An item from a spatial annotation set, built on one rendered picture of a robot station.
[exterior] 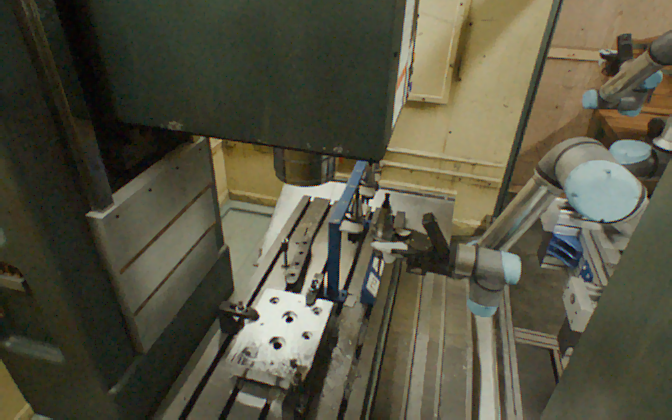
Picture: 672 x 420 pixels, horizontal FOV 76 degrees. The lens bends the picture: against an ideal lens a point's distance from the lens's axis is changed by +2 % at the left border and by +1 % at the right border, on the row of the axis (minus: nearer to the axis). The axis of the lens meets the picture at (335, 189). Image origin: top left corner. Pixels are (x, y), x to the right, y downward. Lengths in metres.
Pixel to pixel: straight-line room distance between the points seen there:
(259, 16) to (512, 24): 1.27
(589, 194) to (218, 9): 0.80
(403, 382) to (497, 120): 1.16
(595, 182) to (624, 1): 2.85
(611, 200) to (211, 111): 0.83
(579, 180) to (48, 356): 1.43
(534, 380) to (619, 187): 1.54
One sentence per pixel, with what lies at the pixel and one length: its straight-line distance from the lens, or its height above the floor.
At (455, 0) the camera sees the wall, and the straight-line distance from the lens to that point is 1.89.
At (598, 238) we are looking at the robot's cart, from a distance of 1.83.
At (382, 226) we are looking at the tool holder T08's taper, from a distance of 1.08.
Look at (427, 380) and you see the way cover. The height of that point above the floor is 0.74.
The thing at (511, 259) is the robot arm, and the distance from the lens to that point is 1.13.
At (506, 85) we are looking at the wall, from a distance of 1.98.
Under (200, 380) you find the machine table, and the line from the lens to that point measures 1.38.
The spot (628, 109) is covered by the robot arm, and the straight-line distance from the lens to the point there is 2.03.
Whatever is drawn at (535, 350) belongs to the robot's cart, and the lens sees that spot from 2.52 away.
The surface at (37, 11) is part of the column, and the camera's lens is 1.00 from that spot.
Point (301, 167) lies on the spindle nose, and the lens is 0.97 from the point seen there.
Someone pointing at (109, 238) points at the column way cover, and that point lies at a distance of 1.17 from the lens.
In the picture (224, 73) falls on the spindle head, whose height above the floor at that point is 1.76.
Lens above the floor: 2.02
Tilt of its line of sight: 32 degrees down
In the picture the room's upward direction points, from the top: 2 degrees clockwise
